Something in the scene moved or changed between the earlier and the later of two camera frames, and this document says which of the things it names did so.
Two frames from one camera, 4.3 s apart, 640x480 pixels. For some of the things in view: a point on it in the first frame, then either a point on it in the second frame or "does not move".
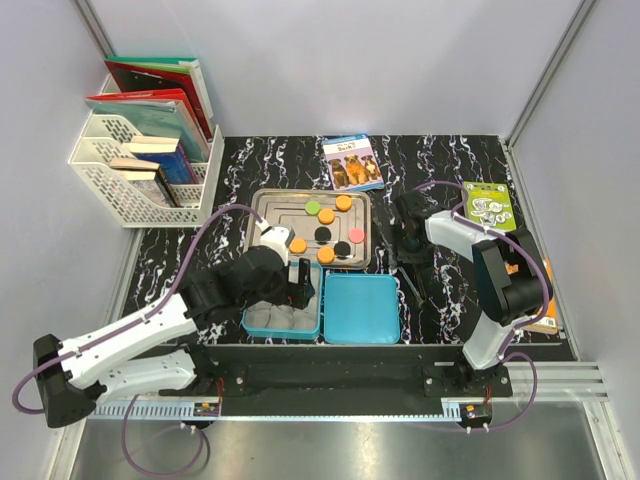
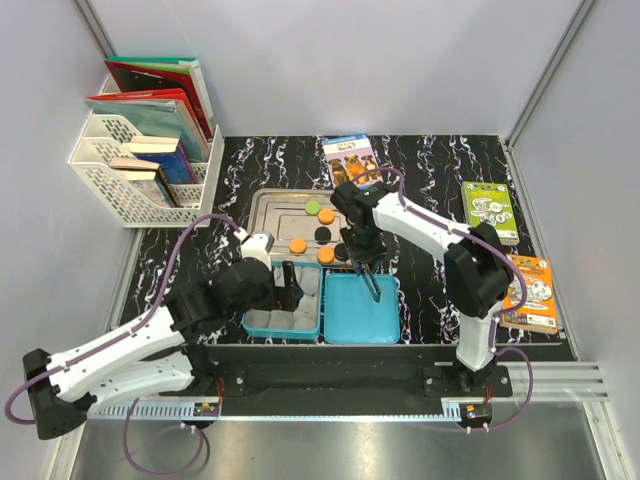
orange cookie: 297,245 does not move
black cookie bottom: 342,250 does not move
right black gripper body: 407,251 → 365,245
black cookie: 322,235 does not move
